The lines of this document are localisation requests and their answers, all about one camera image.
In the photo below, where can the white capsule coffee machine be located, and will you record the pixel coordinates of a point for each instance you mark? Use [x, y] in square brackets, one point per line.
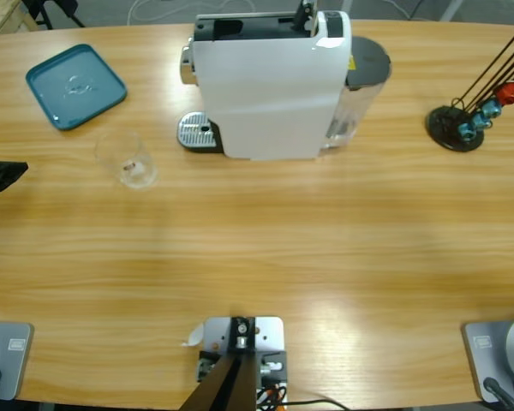
[261, 94]

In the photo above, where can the white block with dark post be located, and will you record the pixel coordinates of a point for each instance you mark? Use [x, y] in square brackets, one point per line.
[240, 338]

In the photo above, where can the teal square tray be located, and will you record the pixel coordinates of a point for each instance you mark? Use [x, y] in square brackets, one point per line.
[47, 85]

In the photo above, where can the black chair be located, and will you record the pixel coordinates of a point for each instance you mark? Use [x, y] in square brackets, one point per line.
[57, 4]

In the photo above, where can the light wooden crate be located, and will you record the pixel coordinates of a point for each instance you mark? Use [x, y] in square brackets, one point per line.
[0, 17]

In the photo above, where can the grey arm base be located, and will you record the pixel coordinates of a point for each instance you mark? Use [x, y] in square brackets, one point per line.
[13, 355]
[488, 355]

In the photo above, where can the red coffee capsule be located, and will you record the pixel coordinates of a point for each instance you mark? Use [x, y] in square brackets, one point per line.
[509, 93]

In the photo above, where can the grey metal frame leg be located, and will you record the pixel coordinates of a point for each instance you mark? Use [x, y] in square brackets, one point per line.
[452, 8]

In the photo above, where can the clear drinking glass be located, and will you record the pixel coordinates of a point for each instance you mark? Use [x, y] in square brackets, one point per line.
[130, 171]

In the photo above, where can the black capsule holder with rods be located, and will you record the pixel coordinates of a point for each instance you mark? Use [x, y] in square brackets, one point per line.
[443, 124]

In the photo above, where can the white paper tag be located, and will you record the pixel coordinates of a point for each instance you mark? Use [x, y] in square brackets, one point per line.
[195, 336]

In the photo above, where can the blue coffee capsule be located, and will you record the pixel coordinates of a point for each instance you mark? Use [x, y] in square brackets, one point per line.
[480, 120]
[464, 130]
[491, 107]

